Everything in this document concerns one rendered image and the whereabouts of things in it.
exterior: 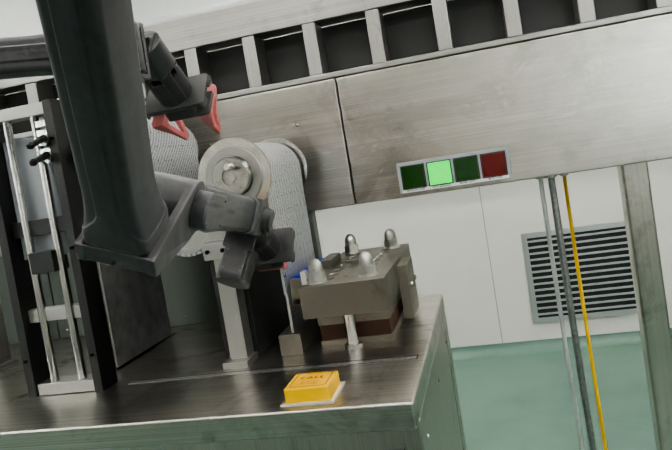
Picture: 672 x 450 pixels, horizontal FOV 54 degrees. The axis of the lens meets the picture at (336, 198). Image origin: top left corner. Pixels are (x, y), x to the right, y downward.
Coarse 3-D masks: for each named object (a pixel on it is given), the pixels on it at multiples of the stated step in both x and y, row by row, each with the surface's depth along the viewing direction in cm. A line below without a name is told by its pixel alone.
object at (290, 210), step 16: (272, 208) 124; (288, 208) 134; (304, 208) 145; (272, 224) 124; (288, 224) 132; (304, 224) 143; (304, 240) 141; (304, 256) 140; (288, 272) 128; (288, 288) 126
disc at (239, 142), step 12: (216, 144) 125; (228, 144) 124; (240, 144) 124; (252, 144) 123; (204, 156) 125; (264, 156) 123; (204, 168) 126; (264, 168) 123; (204, 180) 126; (252, 180) 124; (264, 180) 123; (264, 192) 123
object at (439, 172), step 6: (438, 162) 148; (444, 162) 148; (432, 168) 148; (438, 168) 148; (444, 168) 148; (432, 174) 148; (438, 174) 148; (444, 174) 148; (450, 174) 147; (432, 180) 148; (438, 180) 148; (444, 180) 148; (450, 180) 148
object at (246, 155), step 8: (216, 152) 124; (224, 152) 124; (232, 152) 124; (240, 152) 123; (248, 152) 123; (216, 160) 125; (248, 160) 123; (256, 160) 123; (208, 168) 125; (256, 168) 123; (208, 176) 125; (256, 176) 123; (208, 184) 125; (256, 184) 123; (248, 192) 124; (256, 192) 123
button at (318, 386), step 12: (324, 372) 102; (336, 372) 102; (288, 384) 100; (300, 384) 99; (312, 384) 98; (324, 384) 97; (336, 384) 101; (288, 396) 98; (300, 396) 97; (312, 396) 97; (324, 396) 96
